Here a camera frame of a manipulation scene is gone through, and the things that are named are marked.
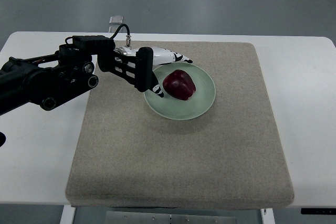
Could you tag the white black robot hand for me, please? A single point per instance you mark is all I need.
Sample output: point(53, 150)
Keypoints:
point(136, 65)

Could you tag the red apple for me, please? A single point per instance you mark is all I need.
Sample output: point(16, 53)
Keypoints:
point(179, 85)

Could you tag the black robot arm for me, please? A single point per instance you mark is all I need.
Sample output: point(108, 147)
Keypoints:
point(52, 80)

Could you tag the lower metal floor plate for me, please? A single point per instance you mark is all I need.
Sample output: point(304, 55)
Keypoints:
point(114, 29)

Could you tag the metal floor plate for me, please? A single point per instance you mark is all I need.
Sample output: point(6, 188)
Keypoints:
point(114, 29)
point(116, 20)

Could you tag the upper metal floor plate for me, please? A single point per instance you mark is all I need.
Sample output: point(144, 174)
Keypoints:
point(116, 20)

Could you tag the light green plate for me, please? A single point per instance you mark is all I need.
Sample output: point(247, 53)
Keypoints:
point(175, 109)

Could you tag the beige fabric mat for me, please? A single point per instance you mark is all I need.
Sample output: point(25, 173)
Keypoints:
point(228, 158)

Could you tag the white table leg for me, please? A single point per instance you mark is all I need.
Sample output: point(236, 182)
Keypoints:
point(68, 214)

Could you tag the black table control panel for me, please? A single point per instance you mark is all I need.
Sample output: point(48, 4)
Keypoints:
point(318, 211)

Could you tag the grey metal base plate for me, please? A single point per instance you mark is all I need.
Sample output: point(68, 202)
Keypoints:
point(140, 217)

